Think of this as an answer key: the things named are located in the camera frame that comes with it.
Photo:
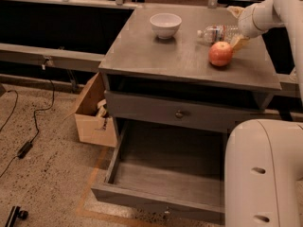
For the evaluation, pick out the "grey wooden cabinet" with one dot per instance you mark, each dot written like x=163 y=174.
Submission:
x=178 y=69

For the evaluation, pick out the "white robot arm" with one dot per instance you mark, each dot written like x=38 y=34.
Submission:
x=264 y=158

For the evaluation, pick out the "open grey bottom drawer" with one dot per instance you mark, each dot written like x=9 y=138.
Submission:
x=167 y=170

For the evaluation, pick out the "red apple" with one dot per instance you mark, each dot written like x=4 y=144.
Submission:
x=220 y=54

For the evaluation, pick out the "white ceramic bowl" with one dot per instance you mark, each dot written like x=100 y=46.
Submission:
x=165 y=25

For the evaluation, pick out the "black clamp on floor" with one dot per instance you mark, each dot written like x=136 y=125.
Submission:
x=16 y=213

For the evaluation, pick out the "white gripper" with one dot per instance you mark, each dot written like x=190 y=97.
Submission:
x=248 y=23

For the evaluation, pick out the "cardboard box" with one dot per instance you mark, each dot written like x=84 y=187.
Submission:
x=93 y=129

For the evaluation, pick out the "closed grey drawer with knob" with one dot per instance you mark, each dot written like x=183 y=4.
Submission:
x=176 y=113

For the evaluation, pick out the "clear plastic water bottle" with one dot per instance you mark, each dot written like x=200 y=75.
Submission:
x=219 y=33

